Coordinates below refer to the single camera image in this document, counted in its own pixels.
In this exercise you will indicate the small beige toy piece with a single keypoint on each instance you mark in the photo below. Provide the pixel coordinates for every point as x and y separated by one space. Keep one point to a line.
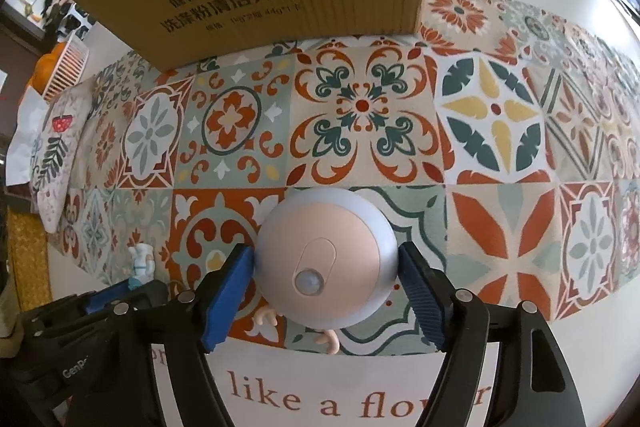
331 341

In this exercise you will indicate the white round object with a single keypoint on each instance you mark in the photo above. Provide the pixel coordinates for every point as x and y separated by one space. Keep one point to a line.
325 232

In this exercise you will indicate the small white figurine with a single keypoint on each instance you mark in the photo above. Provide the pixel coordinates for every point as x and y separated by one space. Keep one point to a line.
142 264

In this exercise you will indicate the colourful tile pattern table mat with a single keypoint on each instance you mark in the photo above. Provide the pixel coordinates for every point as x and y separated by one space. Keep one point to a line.
365 107

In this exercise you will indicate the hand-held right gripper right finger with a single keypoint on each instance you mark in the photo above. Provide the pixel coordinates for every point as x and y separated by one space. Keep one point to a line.
420 297

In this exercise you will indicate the white plastic basket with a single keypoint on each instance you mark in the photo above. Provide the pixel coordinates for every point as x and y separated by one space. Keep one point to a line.
67 64

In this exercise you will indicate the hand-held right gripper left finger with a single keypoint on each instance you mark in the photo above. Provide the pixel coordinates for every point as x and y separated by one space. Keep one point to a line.
225 302

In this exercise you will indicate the white leaf print cloth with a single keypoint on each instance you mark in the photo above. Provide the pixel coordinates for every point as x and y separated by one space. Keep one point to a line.
55 157

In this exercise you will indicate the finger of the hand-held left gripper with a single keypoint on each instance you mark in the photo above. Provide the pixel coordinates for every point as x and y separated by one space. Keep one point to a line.
102 300
55 314

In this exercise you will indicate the pile of oranges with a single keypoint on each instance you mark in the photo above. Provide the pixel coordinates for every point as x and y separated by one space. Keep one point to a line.
45 67

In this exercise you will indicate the yellow woven placemat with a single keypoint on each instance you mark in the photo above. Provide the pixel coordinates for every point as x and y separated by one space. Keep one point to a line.
30 257

